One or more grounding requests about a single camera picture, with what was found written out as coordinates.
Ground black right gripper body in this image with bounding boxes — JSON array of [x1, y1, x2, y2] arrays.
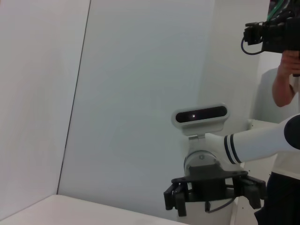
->
[[170, 163, 249, 203]]

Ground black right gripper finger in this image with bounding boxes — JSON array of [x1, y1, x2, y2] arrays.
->
[[163, 181, 195, 218], [234, 175, 268, 210]]

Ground black handheld controller device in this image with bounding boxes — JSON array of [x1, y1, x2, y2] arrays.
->
[[242, 16, 300, 77]]

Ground person forearm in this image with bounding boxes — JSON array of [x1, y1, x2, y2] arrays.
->
[[271, 70, 296, 108]]

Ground person hand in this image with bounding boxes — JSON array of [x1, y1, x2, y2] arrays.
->
[[277, 50, 300, 76]]

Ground black trousers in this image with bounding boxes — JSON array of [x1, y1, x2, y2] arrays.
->
[[254, 170, 300, 225]]

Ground person in white shirt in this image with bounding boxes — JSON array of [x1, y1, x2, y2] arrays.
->
[[255, 67, 300, 182]]

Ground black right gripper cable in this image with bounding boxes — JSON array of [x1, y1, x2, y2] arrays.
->
[[203, 195, 236, 213]]

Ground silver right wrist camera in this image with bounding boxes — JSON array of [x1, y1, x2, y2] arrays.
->
[[170, 102, 231, 139]]

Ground dark video camera cable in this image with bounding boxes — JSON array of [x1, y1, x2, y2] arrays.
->
[[240, 37, 265, 56]]

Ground green cable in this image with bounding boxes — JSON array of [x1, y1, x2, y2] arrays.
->
[[267, 0, 285, 21]]

